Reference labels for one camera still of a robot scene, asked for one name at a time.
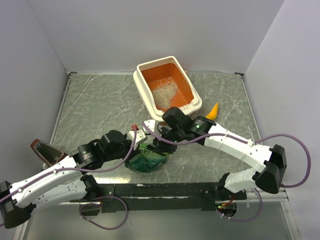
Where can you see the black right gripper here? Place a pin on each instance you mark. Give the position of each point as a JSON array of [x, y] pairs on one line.
[[163, 148]]

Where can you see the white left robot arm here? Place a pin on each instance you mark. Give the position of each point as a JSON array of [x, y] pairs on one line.
[[68, 179]]

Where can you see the yellow plastic litter scoop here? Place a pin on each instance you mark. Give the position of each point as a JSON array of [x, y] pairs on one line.
[[212, 115]]

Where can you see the green cat litter bag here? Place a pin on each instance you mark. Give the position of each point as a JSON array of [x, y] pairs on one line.
[[146, 161]]

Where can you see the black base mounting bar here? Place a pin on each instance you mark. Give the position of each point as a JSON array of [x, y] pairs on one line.
[[204, 196]]

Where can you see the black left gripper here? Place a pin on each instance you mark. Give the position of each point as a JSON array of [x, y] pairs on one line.
[[133, 153]]

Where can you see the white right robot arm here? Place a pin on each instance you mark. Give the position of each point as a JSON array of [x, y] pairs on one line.
[[267, 163]]

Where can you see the orange and cream litter box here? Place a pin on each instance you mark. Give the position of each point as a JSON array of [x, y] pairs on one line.
[[145, 76]]

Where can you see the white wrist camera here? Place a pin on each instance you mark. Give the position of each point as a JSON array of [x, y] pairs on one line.
[[136, 136], [150, 124]]

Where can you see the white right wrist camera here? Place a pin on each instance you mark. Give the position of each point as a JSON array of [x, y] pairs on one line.
[[150, 124]]

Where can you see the brown black side object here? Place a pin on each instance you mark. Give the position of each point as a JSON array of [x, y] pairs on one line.
[[49, 154]]

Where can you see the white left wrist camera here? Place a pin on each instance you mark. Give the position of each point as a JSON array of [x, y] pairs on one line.
[[136, 136]]

